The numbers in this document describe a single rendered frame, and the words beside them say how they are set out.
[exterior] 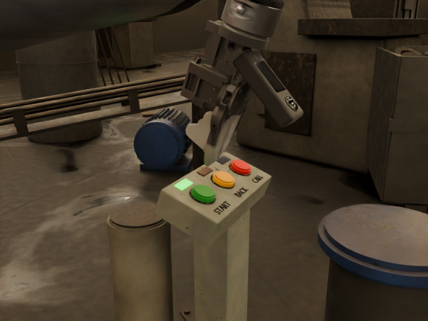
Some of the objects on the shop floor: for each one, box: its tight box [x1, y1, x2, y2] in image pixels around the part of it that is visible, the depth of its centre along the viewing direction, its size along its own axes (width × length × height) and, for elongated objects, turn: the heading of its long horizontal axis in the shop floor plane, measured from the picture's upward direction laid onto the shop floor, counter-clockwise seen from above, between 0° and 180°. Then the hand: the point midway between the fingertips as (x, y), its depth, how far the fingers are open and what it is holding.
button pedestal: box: [154, 152, 271, 321], centre depth 86 cm, size 16×24×62 cm, turn 153°
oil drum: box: [15, 30, 103, 144], centre depth 336 cm, size 59×59×89 cm
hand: (214, 160), depth 68 cm, fingers closed
